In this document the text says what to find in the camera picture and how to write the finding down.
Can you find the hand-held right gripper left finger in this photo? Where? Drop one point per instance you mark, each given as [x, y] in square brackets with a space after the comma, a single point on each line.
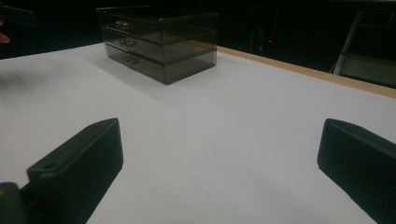
[81, 168]

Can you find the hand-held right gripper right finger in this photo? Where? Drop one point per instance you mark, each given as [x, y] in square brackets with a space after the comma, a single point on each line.
[361, 165]

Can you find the smoky transparent drawer organizer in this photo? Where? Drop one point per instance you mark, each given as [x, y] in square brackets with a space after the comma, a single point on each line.
[162, 46]

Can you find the white table cover sheet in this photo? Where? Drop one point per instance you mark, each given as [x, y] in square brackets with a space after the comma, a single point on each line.
[218, 130]

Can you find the white metal desk frame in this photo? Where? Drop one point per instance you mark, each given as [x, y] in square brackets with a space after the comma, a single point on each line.
[367, 67]

